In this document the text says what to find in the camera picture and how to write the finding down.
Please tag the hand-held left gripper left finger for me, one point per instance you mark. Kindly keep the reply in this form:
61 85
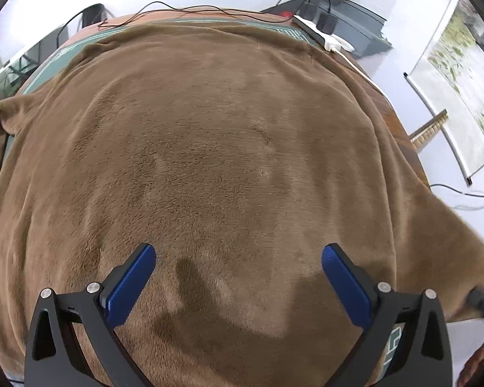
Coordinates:
131 284

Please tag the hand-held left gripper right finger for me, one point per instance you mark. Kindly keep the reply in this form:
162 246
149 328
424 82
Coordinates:
345 286

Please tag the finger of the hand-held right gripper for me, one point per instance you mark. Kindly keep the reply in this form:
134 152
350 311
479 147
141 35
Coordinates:
480 298

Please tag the brown fleece cloth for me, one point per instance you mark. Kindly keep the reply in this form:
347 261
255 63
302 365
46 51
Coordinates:
226 149

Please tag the person's right hand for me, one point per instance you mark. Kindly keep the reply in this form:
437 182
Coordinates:
474 371

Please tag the wooden stick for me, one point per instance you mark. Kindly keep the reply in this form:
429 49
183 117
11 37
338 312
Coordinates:
429 127

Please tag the green table mat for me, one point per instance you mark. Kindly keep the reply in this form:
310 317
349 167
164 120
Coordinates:
70 54

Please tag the white power strip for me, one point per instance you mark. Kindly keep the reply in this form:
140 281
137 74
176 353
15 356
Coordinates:
326 38

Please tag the grey cabinet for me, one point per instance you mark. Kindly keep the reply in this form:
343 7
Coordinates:
359 24

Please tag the black power adapter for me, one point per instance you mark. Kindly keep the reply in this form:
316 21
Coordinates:
327 22
307 13

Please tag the black metal armchair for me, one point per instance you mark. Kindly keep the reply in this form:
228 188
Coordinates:
92 14

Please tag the wall scroll painting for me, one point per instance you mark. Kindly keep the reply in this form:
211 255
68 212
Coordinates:
459 68

